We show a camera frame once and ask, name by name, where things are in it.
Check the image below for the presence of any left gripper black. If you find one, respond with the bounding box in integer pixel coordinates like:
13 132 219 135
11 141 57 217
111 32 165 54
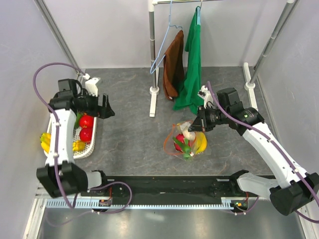
77 90 114 120

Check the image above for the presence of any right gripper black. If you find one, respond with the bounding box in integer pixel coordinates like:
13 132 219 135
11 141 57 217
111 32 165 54
188 104 230 132

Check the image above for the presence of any white radish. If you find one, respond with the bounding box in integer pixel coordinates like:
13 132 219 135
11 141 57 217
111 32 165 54
179 121 196 141

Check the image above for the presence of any yellow banana bunch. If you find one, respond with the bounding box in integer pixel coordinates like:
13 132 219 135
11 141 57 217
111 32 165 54
193 132 207 154
40 133 51 153

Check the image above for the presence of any clear zip top bag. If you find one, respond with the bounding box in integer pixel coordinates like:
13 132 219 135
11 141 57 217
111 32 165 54
163 120 212 161

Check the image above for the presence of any red dragon fruit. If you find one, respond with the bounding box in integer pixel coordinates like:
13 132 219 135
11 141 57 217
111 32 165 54
172 133 194 159

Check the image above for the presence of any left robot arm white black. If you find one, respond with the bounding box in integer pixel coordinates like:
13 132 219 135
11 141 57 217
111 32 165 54
36 77 115 198

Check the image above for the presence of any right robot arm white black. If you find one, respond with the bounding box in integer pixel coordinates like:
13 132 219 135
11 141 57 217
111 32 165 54
189 86 319 216

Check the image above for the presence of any green t-shirt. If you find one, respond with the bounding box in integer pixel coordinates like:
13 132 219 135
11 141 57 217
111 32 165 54
173 11 203 114

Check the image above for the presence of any white plastic basket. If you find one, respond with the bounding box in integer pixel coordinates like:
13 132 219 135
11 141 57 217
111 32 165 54
44 112 97 159

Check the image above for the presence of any yellow corn cob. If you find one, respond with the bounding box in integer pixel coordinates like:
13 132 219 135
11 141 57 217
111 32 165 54
72 140 86 152

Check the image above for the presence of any brown towel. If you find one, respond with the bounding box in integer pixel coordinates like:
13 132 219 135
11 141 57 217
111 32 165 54
163 30 184 101

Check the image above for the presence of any metal clothes rack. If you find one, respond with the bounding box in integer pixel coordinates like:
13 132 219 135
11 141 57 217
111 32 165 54
148 0 297 118

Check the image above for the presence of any blue hanger under shirt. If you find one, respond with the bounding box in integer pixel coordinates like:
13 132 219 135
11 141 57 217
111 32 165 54
196 0 203 25

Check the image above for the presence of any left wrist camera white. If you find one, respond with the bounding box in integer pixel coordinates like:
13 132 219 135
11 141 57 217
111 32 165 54
83 73 101 97

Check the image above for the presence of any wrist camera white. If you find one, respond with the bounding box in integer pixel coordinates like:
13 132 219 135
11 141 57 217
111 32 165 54
197 85 214 108
83 73 101 97

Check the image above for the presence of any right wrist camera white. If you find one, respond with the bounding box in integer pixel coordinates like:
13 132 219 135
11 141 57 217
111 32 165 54
197 85 214 108

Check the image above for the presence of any light blue wire hanger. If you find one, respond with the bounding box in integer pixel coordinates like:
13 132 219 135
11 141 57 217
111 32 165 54
150 0 183 74

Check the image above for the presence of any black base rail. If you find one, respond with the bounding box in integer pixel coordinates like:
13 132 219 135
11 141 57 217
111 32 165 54
79 174 260 207

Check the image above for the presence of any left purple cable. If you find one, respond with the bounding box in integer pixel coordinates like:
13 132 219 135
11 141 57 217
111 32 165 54
32 62 134 227

